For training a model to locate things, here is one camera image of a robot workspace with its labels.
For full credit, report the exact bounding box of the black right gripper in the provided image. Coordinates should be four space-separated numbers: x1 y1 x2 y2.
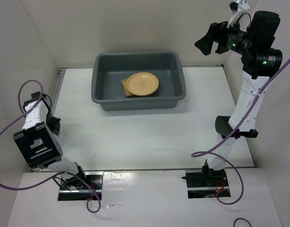
194 15 254 55

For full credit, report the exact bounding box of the clear plastic cup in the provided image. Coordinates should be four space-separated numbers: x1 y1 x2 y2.
113 87 126 99

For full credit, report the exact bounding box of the cream plate with bear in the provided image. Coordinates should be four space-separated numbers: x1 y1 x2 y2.
126 72 159 88

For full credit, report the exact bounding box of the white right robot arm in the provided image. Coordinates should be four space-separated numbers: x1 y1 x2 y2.
194 11 282 186

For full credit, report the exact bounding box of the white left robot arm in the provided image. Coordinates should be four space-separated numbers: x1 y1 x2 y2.
13 91 88 189

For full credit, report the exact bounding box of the grey plastic bin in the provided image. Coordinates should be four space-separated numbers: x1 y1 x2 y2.
91 51 186 111

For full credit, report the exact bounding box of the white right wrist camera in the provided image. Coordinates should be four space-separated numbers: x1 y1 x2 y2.
227 0 250 28

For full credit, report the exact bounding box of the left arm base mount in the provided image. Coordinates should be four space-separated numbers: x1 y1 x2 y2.
54 171 104 201

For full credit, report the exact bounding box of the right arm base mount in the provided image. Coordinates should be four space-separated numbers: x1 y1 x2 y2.
181 170 231 199

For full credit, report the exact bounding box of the black cable loop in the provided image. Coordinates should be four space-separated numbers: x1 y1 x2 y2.
234 217 252 227

